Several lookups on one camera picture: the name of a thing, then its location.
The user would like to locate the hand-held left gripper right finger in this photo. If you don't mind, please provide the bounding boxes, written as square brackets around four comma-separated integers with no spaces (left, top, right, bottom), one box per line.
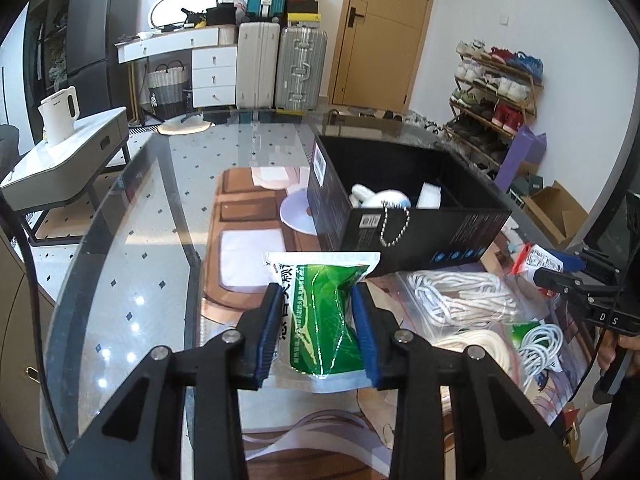
[350,284,583,480]

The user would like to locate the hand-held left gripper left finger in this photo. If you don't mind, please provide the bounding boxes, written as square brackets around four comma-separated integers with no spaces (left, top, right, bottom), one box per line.
[60,282,286,480]

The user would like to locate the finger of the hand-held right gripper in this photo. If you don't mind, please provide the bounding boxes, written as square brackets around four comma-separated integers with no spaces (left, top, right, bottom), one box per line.
[532,267,640,338]
[565,190,640,306]

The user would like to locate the green plastic packet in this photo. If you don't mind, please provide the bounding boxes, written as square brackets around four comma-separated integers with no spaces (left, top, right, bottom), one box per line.
[263,251,382,391]

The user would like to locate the red white plastic packet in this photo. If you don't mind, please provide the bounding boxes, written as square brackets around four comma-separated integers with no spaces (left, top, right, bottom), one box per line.
[507,242,581,281]

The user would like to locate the white cable coil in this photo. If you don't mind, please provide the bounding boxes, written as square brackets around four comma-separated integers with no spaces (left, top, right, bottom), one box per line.
[517,322,566,396]

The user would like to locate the bagged white rope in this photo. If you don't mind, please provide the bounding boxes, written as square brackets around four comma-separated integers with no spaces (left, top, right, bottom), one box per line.
[405,269,531,326]

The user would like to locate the black cardboard box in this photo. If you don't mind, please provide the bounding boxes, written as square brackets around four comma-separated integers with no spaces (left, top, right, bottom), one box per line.
[306,132,513,278]

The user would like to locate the person's right hand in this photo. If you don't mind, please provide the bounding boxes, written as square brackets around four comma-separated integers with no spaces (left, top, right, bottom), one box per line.
[597,332,640,376]

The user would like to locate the open cardboard box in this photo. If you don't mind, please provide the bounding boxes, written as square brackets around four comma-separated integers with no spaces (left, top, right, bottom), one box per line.
[522,180,588,251]

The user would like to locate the dark green boxes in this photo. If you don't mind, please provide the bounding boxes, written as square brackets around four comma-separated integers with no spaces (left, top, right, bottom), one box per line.
[510,172,543,206]

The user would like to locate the white round disc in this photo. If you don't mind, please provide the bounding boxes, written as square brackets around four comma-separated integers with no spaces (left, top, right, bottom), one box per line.
[280,187,318,235]

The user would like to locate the printed cartoon mat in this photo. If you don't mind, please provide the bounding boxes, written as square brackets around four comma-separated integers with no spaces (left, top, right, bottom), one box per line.
[197,165,601,480]

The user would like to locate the purple paper bag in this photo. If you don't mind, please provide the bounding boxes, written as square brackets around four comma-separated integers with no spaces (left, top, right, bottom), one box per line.
[494,125,548,193]

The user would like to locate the white foam block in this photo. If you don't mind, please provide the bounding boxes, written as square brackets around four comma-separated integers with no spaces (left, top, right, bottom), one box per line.
[416,182,442,210]

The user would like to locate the wooden shoe rack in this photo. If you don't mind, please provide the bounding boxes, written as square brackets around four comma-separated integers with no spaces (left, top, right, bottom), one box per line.
[444,40,546,171]

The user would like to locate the rows of racked shoes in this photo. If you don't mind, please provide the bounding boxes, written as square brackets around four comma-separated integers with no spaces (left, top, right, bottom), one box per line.
[445,40,545,168]

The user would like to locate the cream oval floor mat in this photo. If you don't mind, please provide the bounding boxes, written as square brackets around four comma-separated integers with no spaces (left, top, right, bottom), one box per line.
[157,112,216,136]

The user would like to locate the scattered loose shoes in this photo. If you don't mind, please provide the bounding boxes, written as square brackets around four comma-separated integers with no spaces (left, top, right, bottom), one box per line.
[330,107,443,134]

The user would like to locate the beige cabinet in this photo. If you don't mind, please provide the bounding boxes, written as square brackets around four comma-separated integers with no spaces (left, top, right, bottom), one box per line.
[0,232,63,461]

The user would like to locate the woven laundry basket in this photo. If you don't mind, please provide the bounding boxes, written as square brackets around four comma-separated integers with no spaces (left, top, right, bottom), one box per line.
[146,60,188,117]

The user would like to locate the silver suitcase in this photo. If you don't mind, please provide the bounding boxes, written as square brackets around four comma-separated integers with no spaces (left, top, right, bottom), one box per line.
[275,26,328,112]

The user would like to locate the white suitcase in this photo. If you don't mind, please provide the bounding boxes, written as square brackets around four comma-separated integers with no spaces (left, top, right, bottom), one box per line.
[236,21,281,109]

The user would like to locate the grey side table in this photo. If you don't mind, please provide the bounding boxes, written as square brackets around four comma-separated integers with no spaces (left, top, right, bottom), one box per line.
[0,106,132,246]

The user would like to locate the white vanity desk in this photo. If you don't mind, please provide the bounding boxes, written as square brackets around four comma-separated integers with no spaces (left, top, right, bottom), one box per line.
[116,25,238,109]

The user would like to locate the wooden door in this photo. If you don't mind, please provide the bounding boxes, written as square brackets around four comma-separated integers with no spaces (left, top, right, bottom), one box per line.
[327,0,441,111]

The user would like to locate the white electric kettle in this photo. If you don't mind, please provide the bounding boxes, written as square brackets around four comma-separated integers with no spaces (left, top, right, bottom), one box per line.
[38,86,81,147]

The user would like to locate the dark cloth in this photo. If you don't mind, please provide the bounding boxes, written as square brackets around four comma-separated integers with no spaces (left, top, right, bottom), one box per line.
[0,124,21,171]

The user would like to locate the black bag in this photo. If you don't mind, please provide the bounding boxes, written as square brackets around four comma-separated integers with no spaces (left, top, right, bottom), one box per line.
[206,4,237,26]

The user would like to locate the oval vanity mirror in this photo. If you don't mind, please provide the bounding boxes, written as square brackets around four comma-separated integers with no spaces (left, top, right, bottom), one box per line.
[150,0,222,32]

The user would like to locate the dark grey refrigerator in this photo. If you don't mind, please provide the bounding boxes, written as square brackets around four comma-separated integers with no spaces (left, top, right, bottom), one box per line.
[66,0,146,121]

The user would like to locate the dark glass cabinet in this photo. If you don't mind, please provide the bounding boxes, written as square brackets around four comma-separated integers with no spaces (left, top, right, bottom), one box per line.
[22,0,76,126]

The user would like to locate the silver ball chain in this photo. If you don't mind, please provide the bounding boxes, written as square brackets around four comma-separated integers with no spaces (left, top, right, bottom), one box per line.
[378,201,411,248]

